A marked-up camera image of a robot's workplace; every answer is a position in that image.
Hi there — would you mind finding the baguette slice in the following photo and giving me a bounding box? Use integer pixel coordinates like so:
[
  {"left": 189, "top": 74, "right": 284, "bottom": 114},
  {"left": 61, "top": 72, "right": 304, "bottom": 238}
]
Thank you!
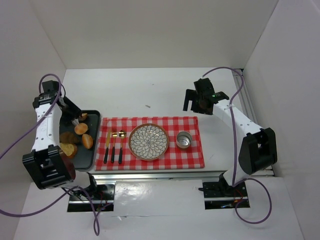
[{"left": 78, "top": 113, "right": 88, "bottom": 122}]

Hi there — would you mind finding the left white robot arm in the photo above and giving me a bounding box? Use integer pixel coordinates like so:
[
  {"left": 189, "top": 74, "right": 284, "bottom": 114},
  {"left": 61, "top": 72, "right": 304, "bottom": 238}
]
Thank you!
[{"left": 22, "top": 80, "right": 82, "bottom": 190}]

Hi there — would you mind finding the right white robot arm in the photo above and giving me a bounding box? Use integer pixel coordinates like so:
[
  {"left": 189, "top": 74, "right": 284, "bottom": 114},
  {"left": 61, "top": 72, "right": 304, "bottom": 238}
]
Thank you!
[{"left": 183, "top": 78, "right": 278, "bottom": 197}]

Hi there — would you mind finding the round bread roll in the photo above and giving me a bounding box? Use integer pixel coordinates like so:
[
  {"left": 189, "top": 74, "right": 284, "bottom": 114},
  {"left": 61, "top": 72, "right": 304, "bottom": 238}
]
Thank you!
[
  {"left": 82, "top": 133, "right": 94, "bottom": 150},
  {"left": 74, "top": 122, "right": 89, "bottom": 135}
]

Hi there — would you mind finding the dark brown bread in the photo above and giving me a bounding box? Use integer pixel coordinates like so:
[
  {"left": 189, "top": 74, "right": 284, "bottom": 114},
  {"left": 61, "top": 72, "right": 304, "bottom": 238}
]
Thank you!
[{"left": 59, "top": 131, "right": 80, "bottom": 145}]

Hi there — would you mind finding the sliced bread piece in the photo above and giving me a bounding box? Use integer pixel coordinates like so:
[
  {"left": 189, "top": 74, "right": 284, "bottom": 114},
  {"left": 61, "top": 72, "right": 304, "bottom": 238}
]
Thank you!
[{"left": 60, "top": 142, "right": 78, "bottom": 159}]

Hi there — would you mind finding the metal cup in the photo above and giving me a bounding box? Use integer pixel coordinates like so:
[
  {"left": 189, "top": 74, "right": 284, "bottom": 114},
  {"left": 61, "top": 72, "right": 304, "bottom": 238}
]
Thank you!
[{"left": 176, "top": 131, "right": 193, "bottom": 150}]

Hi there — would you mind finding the dark baking tray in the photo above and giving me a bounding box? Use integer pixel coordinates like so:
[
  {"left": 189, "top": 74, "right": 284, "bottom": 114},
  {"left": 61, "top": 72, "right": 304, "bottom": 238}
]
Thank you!
[{"left": 59, "top": 110, "right": 101, "bottom": 172}]

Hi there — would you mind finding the red checkered cloth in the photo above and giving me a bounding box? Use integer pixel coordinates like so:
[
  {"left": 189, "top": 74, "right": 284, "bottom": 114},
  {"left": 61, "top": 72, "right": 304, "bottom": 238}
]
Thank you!
[{"left": 95, "top": 116, "right": 205, "bottom": 171}]

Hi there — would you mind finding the patterned ceramic plate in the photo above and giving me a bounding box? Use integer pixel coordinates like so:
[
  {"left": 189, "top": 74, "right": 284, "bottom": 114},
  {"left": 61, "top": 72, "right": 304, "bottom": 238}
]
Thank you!
[{"left": 128, "top": 123, "right": 169, "bottom": 161}]

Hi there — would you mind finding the aluminium rail right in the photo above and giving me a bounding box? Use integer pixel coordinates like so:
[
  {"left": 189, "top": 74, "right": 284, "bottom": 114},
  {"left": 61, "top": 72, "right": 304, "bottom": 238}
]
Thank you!
[{"left": 232, "top": 71, "right": 258, "bottom": 124}]

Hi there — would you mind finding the aluminium rail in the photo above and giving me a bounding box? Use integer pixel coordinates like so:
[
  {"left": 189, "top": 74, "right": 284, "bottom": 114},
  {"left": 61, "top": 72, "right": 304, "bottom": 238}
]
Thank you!
[
  {"left": 232, "top": 71, "right": 258, "bottom": 124},
  {"left": 93, "top": 171, "right": 223, "bottom": 181}
]

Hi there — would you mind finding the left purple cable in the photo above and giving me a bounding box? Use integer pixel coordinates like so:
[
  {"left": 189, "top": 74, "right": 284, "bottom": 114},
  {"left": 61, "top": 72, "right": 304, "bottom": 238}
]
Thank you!
[{"left": 0, "top": 73, "right": 113, "bottom": 236}]

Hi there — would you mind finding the purple cable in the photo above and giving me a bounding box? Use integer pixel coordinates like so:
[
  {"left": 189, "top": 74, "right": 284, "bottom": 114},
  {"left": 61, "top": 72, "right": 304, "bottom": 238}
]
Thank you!
[
  {"left": 0, "top": 73, "right": 113, "bottom": 236},
  {"left": 201, "top": 66, "right": 273, "bottom": 225}
]

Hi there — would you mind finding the gold knife black handle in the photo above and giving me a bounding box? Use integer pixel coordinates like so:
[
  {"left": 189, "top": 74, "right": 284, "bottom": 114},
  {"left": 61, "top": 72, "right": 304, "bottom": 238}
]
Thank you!
[{"left": 103, "top": 129, "right": 112, "bottom": 164}]

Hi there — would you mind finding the gold fork black handle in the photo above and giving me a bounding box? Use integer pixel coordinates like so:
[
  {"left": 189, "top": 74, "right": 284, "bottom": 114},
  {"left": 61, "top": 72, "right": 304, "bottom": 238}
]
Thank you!
[{"left": 110, "top": 128, "right": 118, "bottom": 164}]

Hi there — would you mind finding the gold spoon black handle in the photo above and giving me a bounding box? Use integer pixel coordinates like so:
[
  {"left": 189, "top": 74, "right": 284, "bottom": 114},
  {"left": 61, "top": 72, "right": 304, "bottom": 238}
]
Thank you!
[{"left": 118, "top": 129, "right": 127, "bottom": 165}]

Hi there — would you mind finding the aluminium rail front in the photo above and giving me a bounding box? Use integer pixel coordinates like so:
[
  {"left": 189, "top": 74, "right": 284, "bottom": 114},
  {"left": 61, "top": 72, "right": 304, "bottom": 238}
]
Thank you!
[{"left": 93, "top": 171, "right": 223, "bottom": 181}]

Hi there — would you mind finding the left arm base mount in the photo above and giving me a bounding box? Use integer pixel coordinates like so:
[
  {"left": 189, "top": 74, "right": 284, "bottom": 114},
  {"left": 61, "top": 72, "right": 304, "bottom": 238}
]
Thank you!
[{"left": 61, "top": 172, "right": 116, "bottom": 213}]

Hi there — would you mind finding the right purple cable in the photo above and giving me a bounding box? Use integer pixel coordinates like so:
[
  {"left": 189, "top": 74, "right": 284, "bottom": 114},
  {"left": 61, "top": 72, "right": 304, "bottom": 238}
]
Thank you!
[{"left": 201, "top": 66, "right": 273, "bottom": 225}]

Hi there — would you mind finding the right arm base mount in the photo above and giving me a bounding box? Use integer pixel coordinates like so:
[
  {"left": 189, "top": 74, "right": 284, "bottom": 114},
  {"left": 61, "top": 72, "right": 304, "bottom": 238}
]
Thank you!
[{"left": 198, "top": 174, "right": 250, "bottom": 210}]

